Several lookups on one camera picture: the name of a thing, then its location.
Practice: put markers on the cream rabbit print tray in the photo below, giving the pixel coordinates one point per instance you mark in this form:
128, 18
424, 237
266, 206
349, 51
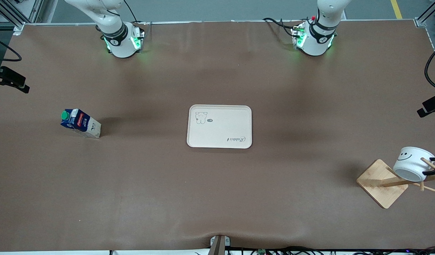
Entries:
221, 127

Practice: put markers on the metal table clamp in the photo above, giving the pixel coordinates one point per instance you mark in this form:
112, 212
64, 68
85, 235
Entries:
217, 246

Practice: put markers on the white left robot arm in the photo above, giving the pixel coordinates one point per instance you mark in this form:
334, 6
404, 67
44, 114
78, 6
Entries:
316, 39

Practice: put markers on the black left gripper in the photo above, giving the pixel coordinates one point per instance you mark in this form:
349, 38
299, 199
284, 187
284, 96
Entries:
434, 103

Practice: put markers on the small green circuit board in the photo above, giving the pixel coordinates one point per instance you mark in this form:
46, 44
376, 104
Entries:
262, 251

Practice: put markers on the aluminium frame profile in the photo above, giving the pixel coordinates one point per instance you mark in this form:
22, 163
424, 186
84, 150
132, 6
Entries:
17, 19
428, 12

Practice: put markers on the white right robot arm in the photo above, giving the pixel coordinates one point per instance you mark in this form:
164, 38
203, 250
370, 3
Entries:
120, 39

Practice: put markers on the wooden cup rack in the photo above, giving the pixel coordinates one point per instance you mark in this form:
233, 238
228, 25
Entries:
377, 180

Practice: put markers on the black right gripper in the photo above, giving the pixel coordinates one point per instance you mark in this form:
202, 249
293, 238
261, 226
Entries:
4, 75

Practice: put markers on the blue and white milk carton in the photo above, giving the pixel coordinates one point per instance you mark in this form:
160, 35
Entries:
84, 124

